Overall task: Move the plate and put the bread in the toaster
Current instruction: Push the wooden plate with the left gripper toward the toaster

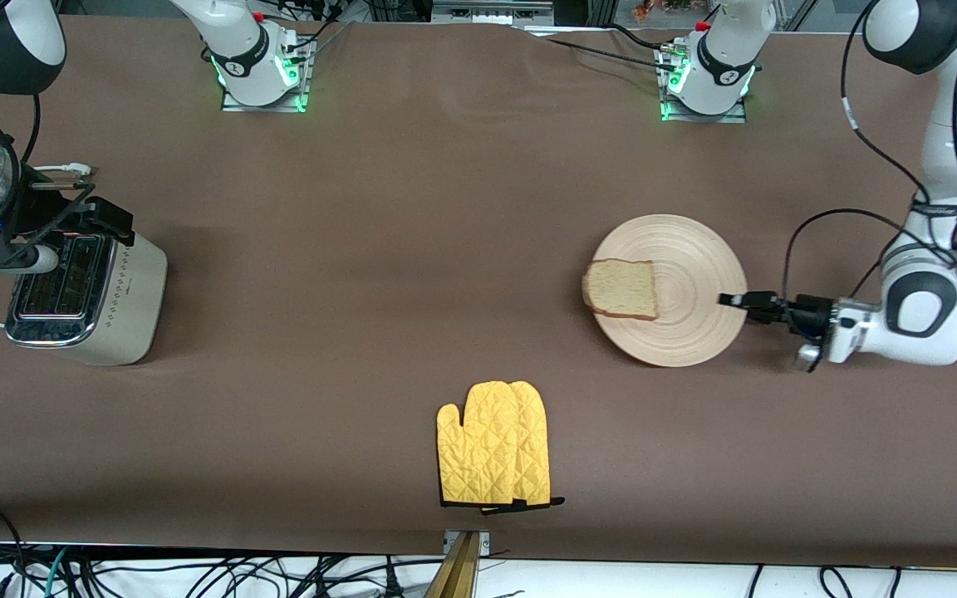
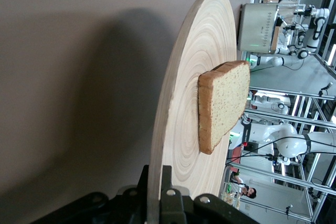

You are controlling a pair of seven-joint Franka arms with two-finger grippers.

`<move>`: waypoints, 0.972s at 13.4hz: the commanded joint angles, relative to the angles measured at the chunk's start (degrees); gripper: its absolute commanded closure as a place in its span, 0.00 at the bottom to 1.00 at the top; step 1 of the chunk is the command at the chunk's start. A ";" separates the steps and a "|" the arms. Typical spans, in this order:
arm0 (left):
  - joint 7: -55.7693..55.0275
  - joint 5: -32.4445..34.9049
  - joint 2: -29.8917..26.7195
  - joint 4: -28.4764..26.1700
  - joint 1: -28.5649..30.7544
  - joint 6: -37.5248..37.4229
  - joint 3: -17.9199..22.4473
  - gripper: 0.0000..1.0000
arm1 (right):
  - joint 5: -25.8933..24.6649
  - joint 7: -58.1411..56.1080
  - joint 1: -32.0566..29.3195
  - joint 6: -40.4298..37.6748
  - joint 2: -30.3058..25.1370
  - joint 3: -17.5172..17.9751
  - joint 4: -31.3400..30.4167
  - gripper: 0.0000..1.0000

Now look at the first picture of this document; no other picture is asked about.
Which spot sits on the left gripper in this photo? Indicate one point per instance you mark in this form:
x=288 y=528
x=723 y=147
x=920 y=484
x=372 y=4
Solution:
x=812 y=314

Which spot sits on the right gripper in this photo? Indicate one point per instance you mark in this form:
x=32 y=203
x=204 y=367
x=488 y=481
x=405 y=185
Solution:
x=30 y=214

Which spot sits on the round pale wooden plate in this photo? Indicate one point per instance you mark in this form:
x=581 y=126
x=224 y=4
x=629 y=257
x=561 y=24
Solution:
x=694 y=274

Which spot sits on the slice of brown-crust bread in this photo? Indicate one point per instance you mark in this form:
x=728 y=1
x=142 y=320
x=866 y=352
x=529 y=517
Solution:
x=624 y=289

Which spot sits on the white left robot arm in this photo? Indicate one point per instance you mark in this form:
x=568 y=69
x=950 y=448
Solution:
x=956 y=133

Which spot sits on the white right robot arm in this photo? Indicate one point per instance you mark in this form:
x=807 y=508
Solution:
x=5 y=41

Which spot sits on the cream and chrome toaster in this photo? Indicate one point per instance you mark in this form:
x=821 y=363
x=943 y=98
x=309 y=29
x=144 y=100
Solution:
x=134 y=307

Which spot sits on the yellow quilted oven mitt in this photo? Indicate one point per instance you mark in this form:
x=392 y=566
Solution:
x=483 y=440
x=535 y=440

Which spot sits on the wooden bar at table edge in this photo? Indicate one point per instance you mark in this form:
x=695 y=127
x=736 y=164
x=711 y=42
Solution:
x=458 y=573

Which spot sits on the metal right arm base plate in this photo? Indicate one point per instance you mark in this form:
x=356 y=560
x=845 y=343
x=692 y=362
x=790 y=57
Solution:
x=238 y=106

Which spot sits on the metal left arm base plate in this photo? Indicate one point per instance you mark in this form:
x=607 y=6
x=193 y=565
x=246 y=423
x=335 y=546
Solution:
x=736 y=116

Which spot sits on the small metal edge bracket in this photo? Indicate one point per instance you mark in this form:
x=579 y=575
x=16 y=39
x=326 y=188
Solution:
x=485 y=541

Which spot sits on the silver metal frame rail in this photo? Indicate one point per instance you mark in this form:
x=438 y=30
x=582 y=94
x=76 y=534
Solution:
x=487 y=12

